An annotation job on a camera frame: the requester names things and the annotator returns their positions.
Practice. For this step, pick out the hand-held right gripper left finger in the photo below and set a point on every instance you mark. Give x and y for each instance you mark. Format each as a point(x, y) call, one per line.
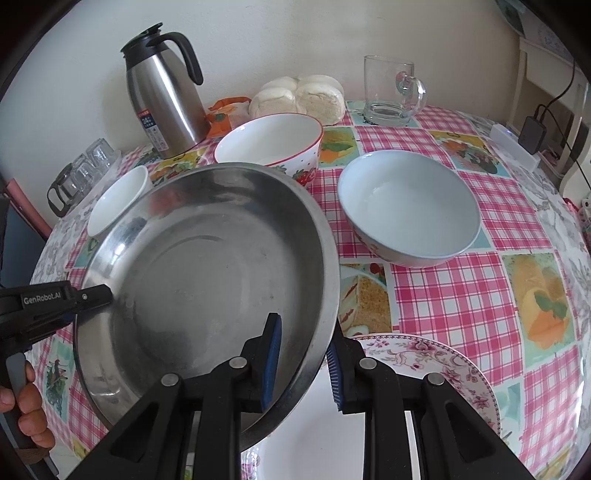
point(272, 360)

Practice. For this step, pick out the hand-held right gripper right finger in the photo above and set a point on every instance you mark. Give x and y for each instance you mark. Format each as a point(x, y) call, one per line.
point(333, 378)

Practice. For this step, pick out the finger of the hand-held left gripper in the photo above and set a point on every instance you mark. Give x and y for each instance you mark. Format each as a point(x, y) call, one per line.
point(94, 297)

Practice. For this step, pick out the large stainless steel plate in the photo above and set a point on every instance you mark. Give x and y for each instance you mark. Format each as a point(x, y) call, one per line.
point(194, 277)

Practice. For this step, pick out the small white bowl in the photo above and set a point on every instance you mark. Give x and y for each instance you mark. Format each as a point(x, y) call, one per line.
point(115, 198)

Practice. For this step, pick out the pink floral plate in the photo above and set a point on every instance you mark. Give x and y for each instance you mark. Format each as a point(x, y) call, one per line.
point(461, 378)

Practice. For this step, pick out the red-rimmed strawberry bowl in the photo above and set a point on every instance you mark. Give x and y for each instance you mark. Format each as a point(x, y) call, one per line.
point(277, 138)

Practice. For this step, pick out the person's left hand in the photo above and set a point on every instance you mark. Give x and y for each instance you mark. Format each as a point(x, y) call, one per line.
point(34, 406)

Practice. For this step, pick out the black cup rack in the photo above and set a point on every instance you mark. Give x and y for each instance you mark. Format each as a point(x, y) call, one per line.
point(54, 198)

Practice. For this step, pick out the pink checked tablecloth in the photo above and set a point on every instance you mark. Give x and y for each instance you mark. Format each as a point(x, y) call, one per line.
point(438, 300)

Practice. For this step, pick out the row of clear glass cups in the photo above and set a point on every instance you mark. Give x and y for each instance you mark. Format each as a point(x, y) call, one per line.
point(92, 159)

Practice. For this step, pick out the light blue bowl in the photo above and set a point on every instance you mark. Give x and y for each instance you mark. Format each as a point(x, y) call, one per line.
point(406, 207)

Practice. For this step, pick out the stainless steel thermos jug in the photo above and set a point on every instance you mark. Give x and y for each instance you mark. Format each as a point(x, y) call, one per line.
point(161, 101)

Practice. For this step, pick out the orange snack packet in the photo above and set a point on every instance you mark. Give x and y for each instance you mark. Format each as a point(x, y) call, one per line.
point(226, 115)

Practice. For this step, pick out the bag of white steamed buns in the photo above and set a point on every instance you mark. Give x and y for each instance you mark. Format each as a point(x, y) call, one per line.
point(318, 104)

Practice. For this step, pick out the clear glass mug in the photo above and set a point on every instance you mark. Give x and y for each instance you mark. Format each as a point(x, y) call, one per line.
point(385, 110)

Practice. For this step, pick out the white plastic box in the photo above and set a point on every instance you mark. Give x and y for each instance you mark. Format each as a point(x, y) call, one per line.
point(512, 145)

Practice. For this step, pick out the black charger adapter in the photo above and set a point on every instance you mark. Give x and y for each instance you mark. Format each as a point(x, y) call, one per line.
point(531, 134)

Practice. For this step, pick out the white wooden furniture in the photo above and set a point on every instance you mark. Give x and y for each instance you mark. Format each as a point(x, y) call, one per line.
point(524, 78)

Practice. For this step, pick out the dark blue board pink frame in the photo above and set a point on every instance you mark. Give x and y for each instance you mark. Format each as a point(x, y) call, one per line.
point(18, 240)

